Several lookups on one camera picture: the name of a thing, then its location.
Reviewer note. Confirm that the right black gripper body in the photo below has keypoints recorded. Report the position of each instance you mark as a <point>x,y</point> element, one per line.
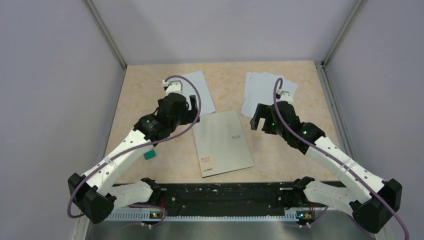
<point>282,130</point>

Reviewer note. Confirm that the grey black file folder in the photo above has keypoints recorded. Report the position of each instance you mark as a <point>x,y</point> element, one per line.
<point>221,144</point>

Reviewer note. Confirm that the white paper sheet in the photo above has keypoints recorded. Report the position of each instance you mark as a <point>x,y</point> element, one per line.
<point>198,80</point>

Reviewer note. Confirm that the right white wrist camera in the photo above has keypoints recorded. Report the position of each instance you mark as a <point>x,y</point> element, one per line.
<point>284,96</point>

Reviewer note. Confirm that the white slotted cable duct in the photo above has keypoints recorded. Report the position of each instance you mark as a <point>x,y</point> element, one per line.
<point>152,216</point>

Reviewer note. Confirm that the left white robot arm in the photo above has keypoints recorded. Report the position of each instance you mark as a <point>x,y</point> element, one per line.
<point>94,192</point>

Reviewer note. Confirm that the green block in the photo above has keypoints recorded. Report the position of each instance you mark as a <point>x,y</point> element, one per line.
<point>150,154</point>

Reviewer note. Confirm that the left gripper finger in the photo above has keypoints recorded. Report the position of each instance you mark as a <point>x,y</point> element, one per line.
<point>187,120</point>
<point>194,110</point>

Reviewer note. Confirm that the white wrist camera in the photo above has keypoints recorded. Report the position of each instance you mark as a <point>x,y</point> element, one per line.
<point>284,96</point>
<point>174,87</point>

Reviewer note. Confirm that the white paper stack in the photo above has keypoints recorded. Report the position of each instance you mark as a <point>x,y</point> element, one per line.
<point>258,90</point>

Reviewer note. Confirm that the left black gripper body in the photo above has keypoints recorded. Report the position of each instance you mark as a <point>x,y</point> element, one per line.
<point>185,110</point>

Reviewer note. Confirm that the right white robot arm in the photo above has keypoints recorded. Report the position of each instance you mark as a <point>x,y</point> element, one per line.
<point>369,199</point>

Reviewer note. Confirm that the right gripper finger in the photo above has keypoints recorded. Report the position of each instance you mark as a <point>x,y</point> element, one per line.
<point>260,113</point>
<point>269,125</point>

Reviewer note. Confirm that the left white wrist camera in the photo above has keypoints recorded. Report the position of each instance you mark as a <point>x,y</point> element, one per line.
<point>174,87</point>

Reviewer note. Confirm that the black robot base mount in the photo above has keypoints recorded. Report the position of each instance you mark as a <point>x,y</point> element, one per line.
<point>243,199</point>

